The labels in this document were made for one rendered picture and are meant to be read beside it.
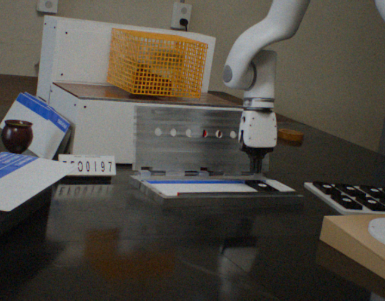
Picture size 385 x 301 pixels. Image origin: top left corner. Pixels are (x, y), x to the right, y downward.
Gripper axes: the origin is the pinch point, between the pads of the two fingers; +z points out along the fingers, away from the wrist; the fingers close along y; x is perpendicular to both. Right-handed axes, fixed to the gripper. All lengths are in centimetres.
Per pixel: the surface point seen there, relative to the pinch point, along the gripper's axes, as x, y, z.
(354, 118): 175, 194, -18
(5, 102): 116, -35, -15
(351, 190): -0.4, 34.8, 6.8
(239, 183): 6.1, -0.9, 5.5
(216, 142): 12.3, -5.4, -5.8
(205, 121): 12.5, -9.3, -11.6
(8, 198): -28, -77, 5
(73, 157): 17.8, -46.1, -0.5
